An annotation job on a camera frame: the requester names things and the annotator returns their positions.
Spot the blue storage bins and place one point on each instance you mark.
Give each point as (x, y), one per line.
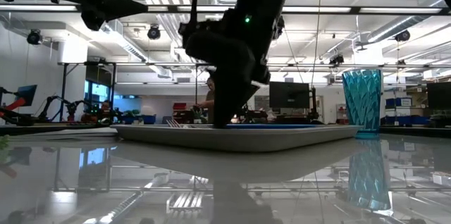
(405, 120)

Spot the person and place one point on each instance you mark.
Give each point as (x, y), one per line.
(105, 106)
(210, 100)

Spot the black metal stand frame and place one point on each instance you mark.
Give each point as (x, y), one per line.
(64, 90)

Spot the teal faceted plastic cup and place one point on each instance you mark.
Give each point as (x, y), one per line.
(363, 100)

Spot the red storage bin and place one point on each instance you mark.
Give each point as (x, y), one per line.
(179, 106)

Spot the red background robot arm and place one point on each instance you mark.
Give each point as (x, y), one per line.
(14, 105)

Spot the black background robot arm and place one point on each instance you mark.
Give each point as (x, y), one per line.
(60, 102)

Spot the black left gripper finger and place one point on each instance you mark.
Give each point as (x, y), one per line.
(121, 8)

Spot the blue-lit computer monitor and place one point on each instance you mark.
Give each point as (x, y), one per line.
(27, 94)

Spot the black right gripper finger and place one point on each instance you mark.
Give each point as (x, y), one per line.
(243, 92)
(223, 104)

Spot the black aluminium table frame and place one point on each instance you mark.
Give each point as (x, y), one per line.
(415, 130)

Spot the black ceiling camera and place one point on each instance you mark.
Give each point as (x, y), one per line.
(336, 60)
(34, 37)
(154, 32)
(402, 36)

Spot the black computer monitor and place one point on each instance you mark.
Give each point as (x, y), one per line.
(289, 94)
(439, 95)

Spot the grey plastic tray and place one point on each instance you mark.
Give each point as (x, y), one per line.
(239, 139)

